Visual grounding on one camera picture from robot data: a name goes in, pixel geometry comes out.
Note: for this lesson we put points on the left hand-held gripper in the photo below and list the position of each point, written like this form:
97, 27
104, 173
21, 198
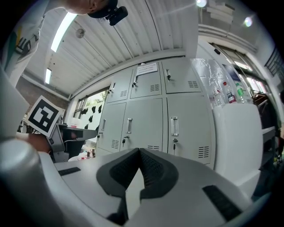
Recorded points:
43, 115

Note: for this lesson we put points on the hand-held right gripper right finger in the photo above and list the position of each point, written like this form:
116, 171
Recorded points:
190, 181

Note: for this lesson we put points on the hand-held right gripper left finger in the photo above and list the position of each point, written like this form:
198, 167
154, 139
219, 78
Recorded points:
88, 175

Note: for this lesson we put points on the grey locker door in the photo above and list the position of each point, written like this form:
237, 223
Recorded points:
144, 119

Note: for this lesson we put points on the grey metal locker cabinet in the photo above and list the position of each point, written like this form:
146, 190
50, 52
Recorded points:
184, 110

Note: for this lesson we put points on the person's left forearm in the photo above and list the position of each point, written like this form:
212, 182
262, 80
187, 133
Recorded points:
37, 143

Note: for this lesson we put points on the group of black window decals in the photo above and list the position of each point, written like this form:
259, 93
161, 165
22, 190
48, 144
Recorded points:
93, 110

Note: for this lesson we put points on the black framed window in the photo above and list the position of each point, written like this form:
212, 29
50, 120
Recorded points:
95, 99

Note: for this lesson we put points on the large white foam box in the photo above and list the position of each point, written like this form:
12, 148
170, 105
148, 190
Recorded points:
237, 137

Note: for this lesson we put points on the white tube ceiling light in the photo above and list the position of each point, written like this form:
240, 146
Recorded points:
64, 31
48, 75

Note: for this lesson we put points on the white paper notice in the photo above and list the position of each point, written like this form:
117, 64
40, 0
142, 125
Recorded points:
147, 68

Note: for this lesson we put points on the clear plastic water bottle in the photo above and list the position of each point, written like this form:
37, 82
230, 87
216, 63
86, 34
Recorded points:
218, 97

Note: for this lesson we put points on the white table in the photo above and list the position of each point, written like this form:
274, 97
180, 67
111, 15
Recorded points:
268, 130

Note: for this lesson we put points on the red label plastic bottle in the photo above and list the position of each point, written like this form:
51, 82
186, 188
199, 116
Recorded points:
230, 95

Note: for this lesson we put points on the round smoke detector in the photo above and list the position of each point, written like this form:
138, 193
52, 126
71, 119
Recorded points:
80, 33

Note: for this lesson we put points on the green label plastic bottle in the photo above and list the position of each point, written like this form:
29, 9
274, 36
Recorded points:
240, 93

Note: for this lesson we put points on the clear plastic bag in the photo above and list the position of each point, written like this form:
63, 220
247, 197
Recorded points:
208, 71

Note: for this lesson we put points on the person's white patterned shirt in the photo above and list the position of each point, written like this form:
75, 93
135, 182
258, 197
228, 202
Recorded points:
22, 40

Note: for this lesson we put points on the person's head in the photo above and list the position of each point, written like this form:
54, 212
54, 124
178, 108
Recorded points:
77, 5

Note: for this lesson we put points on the round ceiling light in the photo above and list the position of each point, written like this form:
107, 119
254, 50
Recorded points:
248, 21
201, 2

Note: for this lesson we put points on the white ceiling air conditioner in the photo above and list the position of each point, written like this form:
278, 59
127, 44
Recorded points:
219, 12

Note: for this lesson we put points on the black head camera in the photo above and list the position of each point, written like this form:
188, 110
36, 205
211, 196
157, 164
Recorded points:
117, 15

